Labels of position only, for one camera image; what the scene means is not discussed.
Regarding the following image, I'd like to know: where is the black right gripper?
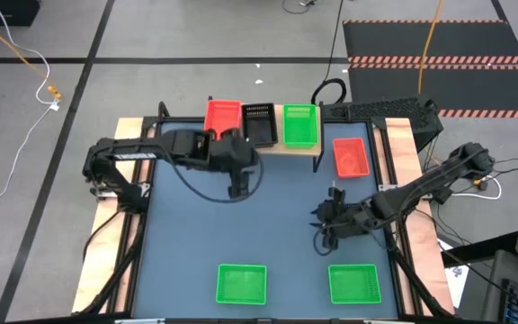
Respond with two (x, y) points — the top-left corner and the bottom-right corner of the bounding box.
(311, 179), (377, 252)

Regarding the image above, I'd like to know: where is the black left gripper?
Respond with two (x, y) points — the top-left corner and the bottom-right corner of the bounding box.
(207, 127), (261, 179)

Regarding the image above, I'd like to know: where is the red plastic basket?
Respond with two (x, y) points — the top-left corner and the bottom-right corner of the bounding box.
(203, 99), (243, 136)
(332, 137), (371, 180)

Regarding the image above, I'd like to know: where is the black plastic basket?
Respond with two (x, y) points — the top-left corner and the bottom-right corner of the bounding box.
(241, 103), (280, 149)

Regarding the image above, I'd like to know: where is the green plastic basket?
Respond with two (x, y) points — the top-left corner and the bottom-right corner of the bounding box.
(215, 263), (269, 306)
(327, 263), (382, 305)
(282, 103), (320, 149)

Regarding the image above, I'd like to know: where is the wooden shelf with black legs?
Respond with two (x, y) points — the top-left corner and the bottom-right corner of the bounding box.
(201, 96), (326, 175)

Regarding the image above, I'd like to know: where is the grey metal mounting plate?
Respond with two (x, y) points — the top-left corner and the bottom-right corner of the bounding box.
(90, 182), (123, 200)
(377, 183), (434, 200)

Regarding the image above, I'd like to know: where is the wooden table side board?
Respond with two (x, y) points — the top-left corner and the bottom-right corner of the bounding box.
(72, 117), (156, 314)
(384, 117), (456, 316)

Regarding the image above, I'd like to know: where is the black perforated computer tower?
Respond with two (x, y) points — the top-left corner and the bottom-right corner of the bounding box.
(320, 93), (445, 153)

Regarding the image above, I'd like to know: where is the white paper sheet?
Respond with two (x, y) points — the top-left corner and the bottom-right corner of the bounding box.
(438, 238), (470, 310)

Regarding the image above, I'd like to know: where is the dark grey side desk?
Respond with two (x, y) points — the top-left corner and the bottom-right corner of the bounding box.
(479, 249), (518, 324)

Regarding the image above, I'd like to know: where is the black mat with striped edges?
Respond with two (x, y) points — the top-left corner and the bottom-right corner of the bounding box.
(342, 18), (518, 121)

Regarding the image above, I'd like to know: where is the black box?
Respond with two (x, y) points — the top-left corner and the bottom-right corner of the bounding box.
(0, 0), (42, 27)

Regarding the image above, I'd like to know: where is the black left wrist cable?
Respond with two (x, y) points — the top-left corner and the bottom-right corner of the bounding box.
(164, 155), (265, 203)

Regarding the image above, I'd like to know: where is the thick black looped cable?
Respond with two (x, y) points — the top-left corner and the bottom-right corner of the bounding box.
(310, 0), (348, 107)

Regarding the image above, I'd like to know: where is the black cable with plug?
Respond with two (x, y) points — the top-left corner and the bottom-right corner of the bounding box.
(281, 0), (318, 14)

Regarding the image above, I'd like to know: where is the black aluminium table frame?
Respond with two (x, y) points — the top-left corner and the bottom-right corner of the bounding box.
(72, 101), (456, 324)

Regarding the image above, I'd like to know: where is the long white floor cable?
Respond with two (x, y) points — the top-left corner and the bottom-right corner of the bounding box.
(0, 0), (61, 216)

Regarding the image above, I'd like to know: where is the orange floor cable with plug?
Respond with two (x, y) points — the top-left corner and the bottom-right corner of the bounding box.
(0, 7), (63, 101)

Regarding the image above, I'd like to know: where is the orange cable across mat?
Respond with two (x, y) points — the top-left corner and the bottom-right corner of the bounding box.
(416, 0), (445, 95)

